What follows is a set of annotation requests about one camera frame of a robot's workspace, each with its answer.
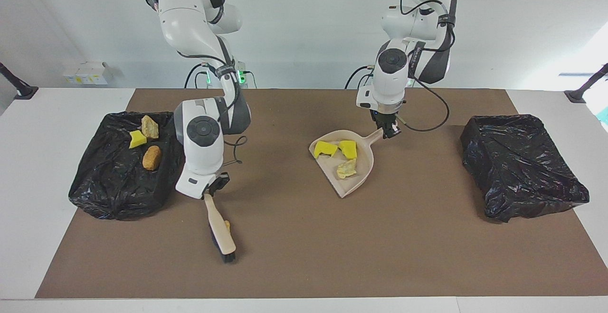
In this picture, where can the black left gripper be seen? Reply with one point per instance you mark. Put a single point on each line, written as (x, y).
(387, 118)

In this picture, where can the black bag lined trash bin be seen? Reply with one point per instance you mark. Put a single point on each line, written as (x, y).
(109, 180)
(522, 170)

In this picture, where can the large beige foam chunk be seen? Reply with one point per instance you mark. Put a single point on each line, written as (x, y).
(150, 127)

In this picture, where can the black camera stand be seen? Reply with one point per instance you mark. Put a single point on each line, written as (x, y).
(577, 95)
(26, 92)

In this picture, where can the brown table mat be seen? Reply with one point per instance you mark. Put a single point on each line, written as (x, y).
(304, 256)

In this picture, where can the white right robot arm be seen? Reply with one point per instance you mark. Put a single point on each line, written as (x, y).
(204, 151)

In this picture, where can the pale beige foam chunk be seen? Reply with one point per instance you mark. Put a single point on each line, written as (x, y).
(346, 169)

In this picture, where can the beige plastic dustpan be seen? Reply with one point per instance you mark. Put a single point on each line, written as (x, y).
(361, 170)

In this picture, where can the white box with green light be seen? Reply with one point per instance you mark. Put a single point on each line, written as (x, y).
(241, 68)

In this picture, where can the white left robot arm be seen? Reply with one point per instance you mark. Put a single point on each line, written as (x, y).
(392, 80)

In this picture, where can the brown bread roll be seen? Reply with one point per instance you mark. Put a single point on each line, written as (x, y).
(152, 157)

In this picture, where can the yellow sponge piece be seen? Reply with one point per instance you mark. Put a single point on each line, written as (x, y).
(348, 149)
(325, 149)

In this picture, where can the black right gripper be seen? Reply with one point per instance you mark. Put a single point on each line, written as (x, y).
(219, 182)

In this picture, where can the white wall power box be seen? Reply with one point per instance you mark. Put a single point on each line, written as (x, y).
(88, 73)

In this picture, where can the teal object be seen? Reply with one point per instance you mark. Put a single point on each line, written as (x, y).
(604, 116)

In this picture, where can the yellow sponge with green backing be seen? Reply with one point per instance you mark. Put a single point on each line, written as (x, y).
(137, 139)

